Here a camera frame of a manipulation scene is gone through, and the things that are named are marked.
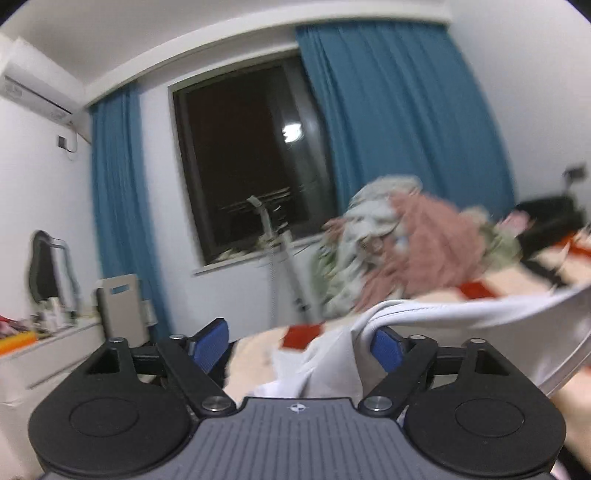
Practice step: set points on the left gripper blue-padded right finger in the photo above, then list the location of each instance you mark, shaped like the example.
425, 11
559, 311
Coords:
407, 363

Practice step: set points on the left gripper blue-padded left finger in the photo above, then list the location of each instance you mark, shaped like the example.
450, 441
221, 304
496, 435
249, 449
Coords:
188, 361

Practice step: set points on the white t-shirt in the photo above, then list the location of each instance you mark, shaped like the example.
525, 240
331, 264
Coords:
547, 337

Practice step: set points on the grey white crumpled clothes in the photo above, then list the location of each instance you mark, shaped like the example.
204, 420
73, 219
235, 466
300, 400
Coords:
353, 244

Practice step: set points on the striped cream red black blanket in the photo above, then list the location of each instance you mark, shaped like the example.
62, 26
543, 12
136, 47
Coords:
258, 359

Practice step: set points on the beige black chair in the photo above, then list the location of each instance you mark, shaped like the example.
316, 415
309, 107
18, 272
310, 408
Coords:
119, 307

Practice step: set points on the pink fluffy blanket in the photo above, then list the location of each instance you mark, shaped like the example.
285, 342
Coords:
443, 249

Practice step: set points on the left blue curtain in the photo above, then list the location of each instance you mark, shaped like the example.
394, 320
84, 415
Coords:
122, 218

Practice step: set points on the blue curtain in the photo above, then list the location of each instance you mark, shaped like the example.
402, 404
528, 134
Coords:
398, 98
122, 218

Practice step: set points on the green garment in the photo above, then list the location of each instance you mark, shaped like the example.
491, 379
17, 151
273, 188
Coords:
501, 248

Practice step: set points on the bottles on desk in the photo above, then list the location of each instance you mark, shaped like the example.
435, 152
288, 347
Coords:
54, 316

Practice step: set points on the white desk with drawers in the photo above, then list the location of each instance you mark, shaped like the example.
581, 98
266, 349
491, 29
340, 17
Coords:
28, 375

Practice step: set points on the dark mirror on desk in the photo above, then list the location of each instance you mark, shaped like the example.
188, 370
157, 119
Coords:
42, 277

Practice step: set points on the small pink garment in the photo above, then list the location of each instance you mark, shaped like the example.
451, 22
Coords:
516, 222

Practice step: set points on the black sofa chair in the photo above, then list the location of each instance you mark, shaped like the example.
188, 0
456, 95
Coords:
551, 220

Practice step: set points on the dark window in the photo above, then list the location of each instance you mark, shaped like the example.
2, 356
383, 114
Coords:
255, 131

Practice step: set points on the right blue curtain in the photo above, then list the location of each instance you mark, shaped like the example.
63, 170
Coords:
398, 98

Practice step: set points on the white air conditioner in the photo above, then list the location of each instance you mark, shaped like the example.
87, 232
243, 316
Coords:
33, 80

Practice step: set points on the black wall socket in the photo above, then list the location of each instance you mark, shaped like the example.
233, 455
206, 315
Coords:
575, 174

